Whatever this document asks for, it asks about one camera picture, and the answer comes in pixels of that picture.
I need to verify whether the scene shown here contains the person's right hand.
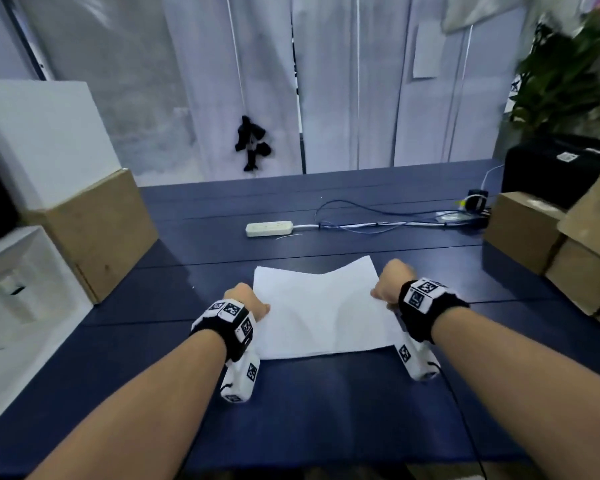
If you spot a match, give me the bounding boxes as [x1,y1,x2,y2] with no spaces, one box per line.
[370,259,417,311]

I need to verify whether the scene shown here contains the person's left hand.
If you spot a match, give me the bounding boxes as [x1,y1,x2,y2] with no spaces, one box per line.
[223,283,271,323]

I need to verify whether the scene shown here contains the white paper sheet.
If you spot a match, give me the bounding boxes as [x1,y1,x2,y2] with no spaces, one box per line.
[252,255,407,361]

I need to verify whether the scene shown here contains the person's left forearm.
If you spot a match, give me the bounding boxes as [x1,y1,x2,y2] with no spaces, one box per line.
[27,329,229,480]

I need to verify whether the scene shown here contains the person's right forearm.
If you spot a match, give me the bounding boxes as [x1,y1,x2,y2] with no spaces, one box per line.
[431,306,600,480]

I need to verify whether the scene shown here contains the white power strip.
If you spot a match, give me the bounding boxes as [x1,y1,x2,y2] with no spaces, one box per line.
[245,221,294,238]

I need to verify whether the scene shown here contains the black charger block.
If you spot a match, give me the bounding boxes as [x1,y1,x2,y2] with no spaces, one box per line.
[467,188,491,216]

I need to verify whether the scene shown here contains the small brown cardboard box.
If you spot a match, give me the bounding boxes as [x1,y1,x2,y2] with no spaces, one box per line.
[482,191,567,276]

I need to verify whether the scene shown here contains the large brown cardboard box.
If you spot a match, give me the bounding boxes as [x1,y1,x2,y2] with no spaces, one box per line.
[24,168,160,305]

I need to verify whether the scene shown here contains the black box with white label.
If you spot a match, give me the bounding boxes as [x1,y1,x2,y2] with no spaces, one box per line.
[501,136,600,211]

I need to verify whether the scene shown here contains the brown cardboard box open flap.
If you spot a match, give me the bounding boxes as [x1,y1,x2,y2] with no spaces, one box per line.
[545,168,600,316]

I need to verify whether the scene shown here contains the white foam tray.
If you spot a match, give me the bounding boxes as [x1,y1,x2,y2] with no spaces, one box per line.
[0,225,95,438]

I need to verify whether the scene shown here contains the white paper note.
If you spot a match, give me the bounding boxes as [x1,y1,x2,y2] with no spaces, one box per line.
[412,21,448,80]

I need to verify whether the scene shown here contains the white foam box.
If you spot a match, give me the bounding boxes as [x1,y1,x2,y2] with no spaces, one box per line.
[0,79,124,212]

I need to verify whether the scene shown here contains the green potted plant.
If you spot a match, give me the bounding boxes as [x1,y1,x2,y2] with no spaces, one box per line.
[507,9,600,141]

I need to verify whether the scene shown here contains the black wrist camera with markers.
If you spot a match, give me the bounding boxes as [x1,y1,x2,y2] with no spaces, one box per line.
[189,298,262,404]
[394,278,471,382]

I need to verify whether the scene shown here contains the thin blue cable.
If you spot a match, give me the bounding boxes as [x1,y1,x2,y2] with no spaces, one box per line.
[314,199,463,235]

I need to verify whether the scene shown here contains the thin black camera cable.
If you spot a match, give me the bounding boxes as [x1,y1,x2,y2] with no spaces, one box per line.
[427,361,488,480]

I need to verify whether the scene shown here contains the black knotted cord tassel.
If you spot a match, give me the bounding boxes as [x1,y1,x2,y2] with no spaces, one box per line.
[234,115,274,173]

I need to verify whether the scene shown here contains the white blind pull cord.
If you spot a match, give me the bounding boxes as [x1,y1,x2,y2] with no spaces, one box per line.
[226,0,247,118]

